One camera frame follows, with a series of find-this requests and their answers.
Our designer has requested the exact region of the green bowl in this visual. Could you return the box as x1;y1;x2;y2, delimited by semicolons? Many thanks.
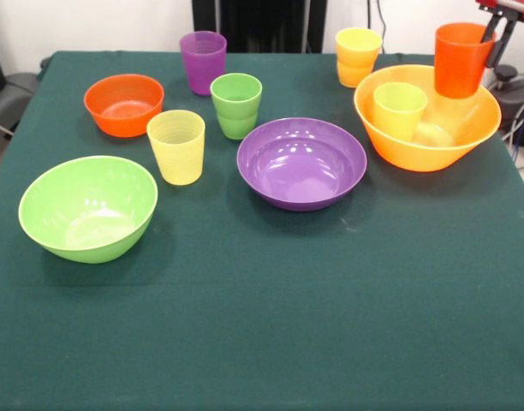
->
17;155;159;265

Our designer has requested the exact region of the purple bowl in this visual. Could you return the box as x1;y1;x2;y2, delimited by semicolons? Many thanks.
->
235;117;368;212

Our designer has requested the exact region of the light green tapered cup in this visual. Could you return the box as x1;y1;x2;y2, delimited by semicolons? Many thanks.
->
372;81;430;142

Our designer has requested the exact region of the orange-red bowl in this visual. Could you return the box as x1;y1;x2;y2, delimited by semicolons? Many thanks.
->
83;73;165;139

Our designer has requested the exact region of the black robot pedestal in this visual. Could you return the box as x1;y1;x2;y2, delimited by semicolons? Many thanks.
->
192;0;327;54

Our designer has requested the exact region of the yellow-orange stepped cup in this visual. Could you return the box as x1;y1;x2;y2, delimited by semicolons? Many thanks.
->
333;27;383;90

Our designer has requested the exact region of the purple cup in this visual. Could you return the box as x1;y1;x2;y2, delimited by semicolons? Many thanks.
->
178;30;228;97

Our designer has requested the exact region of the orange-red cup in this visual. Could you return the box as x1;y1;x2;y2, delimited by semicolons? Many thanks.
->
434;22;497;100

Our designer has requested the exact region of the yellow tapered cup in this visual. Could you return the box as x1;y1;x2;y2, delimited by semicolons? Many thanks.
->
146;109;206;187

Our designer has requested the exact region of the dark green tablecloth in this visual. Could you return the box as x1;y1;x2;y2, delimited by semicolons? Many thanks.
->
0;50;524;411

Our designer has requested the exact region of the large yellow-orange bowl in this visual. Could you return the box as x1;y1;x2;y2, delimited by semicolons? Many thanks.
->
354;63;503;173

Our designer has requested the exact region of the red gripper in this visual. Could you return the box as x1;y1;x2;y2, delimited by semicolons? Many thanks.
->
475;0;524;69

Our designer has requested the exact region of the black hanging cable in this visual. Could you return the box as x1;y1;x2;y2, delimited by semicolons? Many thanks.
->
375;0;390;55

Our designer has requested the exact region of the grey office chair base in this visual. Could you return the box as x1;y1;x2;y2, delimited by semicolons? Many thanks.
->
0;33;40;138

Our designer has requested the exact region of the blue and white cable bundle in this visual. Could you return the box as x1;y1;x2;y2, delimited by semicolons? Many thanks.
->
501;93;524;162

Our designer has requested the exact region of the green stepped cup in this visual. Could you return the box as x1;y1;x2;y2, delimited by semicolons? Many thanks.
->
209;73;263;141

